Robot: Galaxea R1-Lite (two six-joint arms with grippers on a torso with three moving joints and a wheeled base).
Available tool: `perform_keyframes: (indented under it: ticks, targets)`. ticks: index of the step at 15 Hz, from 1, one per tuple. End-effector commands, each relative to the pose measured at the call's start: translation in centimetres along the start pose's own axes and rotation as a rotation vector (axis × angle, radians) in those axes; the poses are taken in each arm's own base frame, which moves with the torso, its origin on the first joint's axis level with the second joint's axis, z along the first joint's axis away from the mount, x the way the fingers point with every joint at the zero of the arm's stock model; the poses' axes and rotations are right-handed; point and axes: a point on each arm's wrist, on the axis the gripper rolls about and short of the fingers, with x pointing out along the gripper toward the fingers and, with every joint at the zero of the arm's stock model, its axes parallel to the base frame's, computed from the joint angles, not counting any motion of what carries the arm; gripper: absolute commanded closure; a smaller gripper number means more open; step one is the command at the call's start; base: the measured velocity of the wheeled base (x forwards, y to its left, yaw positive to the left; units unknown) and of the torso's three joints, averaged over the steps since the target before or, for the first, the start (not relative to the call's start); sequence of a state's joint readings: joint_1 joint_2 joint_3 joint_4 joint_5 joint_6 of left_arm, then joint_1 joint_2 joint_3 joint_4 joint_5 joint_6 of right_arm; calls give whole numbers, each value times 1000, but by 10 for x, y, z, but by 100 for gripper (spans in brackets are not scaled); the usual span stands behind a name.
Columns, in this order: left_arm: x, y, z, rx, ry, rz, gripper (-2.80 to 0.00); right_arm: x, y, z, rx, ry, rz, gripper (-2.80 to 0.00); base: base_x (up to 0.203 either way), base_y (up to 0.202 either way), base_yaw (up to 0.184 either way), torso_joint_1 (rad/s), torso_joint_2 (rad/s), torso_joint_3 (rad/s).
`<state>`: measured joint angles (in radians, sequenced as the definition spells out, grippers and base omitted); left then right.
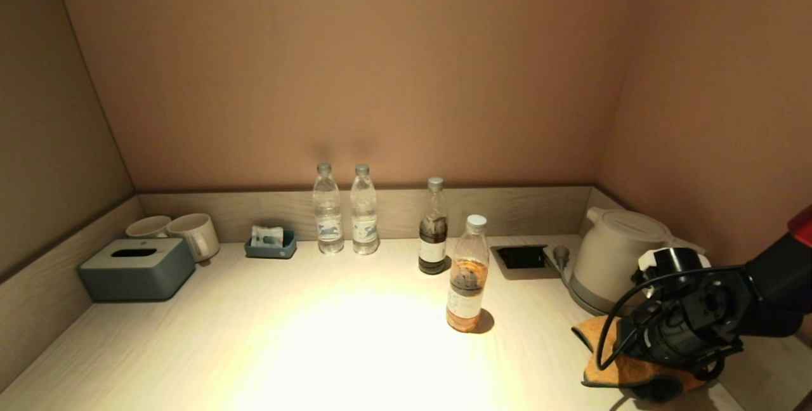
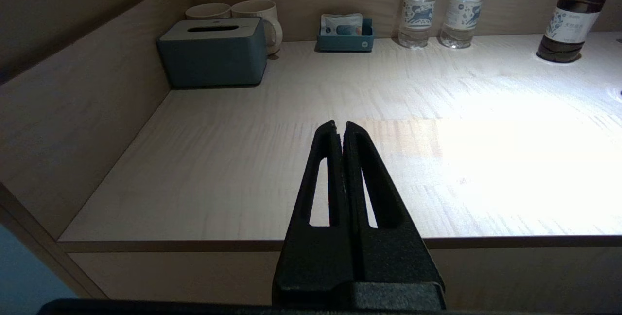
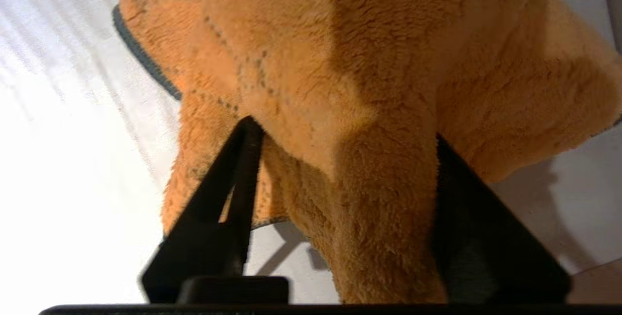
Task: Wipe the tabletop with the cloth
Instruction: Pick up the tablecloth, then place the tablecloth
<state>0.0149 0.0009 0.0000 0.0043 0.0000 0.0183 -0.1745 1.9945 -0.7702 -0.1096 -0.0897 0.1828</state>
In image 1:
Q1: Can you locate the cream electric kettle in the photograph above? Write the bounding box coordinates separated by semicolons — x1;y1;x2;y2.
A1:
570;207;706;311

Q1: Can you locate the clear water bottle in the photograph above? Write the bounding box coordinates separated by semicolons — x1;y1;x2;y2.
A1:
313;163;345;254
350;164;380;255

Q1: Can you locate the orange microfibre cloth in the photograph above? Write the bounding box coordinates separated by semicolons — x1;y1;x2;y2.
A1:
571;315;708;403

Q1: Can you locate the grey kettle base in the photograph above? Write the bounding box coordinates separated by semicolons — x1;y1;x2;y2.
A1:
566;275;635;318

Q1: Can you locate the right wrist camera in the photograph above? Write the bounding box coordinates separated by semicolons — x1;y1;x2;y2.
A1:
636;247;712;288

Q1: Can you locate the grey tissue box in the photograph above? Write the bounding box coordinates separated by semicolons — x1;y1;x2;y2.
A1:
78;238;196;302

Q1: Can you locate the small blue tray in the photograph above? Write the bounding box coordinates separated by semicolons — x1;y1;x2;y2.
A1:
244;230;297;259

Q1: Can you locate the grey kettle plug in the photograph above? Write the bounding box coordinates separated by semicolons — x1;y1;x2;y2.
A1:
551;245;572;284

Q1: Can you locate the white sachet packet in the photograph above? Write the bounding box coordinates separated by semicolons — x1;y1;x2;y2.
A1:
251;226;284;248

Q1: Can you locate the amber tea bottle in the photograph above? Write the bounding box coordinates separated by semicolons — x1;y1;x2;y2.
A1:
446;214;490;333

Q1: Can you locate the white ceramic mug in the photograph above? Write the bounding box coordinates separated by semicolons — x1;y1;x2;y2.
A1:
166;213;220;263
126;215;172;239

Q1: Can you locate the recessed black power socket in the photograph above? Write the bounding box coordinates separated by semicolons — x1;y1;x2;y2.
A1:
490;245;560;280

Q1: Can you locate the dark tea bottle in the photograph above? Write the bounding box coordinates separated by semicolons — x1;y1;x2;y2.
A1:
417;177;449;275

